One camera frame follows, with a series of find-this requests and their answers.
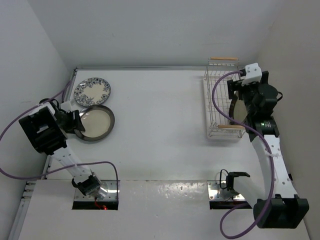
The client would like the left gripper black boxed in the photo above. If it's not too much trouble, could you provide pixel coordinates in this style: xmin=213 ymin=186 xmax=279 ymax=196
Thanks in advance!
xmin=54 ymin=110 xmax=85 ymax=134

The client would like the grey rim cream plate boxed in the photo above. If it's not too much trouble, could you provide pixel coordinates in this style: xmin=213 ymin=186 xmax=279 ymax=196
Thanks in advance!
xmin=74 ymin=105 xmax=115 ymax=142

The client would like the black checkered rim plate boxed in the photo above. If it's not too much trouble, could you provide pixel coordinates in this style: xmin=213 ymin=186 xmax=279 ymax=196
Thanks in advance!
xmin=228 ymin=95 xmax=247 ymax=124

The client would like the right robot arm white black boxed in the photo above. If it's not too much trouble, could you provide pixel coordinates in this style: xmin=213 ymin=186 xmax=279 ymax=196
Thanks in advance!
xmin=225 ymin=66 xmax=310 ymax=229

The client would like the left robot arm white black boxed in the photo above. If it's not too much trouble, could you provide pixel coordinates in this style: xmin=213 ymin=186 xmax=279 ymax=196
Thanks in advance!
xmin=19 ymin=100 xmax=103 ymax=199

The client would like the blue floral white plate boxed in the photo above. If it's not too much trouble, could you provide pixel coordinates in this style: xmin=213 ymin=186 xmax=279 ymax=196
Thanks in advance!
xmin=73 ymin=77 xmax=111 ymax=107

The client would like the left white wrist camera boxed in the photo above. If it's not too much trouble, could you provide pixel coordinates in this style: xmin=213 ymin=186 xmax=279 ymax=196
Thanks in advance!
xmin=60 ymin=101 xmax=72 ymax=113

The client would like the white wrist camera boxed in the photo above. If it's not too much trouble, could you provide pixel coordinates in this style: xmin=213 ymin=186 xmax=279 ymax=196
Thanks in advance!
xmin=60 ymin=101 xmax=72 ymax=113
xmin=241 ymin=62 xmax=262 ymax=86

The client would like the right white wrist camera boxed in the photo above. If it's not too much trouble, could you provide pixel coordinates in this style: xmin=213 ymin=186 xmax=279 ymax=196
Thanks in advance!
xmin=241 ymin=62 xmax=262 ymax=86

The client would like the wire dish rack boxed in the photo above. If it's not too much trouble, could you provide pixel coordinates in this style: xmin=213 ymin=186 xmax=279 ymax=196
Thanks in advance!
xmin=203 ymin=57 xmax=245 ymax=140

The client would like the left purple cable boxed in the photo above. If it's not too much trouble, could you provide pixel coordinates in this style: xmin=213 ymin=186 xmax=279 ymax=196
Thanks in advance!
xmin=0 ymin=81 xmax=120 ymax=193

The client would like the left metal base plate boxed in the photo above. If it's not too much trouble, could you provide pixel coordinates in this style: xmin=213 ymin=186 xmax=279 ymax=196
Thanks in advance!
xmin=74 ymin=180 xmax=120 ymax=202

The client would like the metal base plate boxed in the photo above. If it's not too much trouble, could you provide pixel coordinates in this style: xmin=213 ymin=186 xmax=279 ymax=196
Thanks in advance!
xmin=207 ymin=180 xmax=245 ymax=202
xmin=74 ymin=180 xmax=120 ymax=202

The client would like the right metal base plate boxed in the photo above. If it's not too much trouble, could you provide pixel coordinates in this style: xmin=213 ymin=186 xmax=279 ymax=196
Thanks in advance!
xmin=207 ymin=180 xmax=245 ymax=202

